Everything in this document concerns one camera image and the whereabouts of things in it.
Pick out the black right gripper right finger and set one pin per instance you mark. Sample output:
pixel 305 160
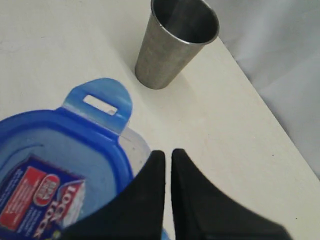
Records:
pixel 203 212

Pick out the steel cup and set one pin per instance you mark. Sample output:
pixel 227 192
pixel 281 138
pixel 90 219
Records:
pixel 176 32

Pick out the blue container lid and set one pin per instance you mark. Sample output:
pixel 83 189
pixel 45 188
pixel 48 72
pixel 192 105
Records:
pixel 59 166

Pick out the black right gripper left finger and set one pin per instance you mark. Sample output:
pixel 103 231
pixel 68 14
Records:
pixel 135 214

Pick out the clear plastic tall container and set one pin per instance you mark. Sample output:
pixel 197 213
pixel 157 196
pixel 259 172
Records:
pixel 135 148

